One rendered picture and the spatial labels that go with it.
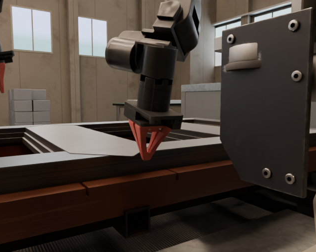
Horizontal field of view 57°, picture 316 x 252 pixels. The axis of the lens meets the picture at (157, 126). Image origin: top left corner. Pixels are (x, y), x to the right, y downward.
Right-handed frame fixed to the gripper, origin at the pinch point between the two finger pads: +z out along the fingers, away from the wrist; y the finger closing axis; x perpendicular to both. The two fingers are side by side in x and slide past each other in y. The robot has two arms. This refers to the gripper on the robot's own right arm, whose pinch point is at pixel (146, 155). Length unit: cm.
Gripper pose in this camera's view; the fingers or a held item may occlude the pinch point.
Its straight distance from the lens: 53.9
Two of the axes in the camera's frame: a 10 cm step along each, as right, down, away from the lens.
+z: -1.3, 9.5, 2.8
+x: 8.5, -0.4, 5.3
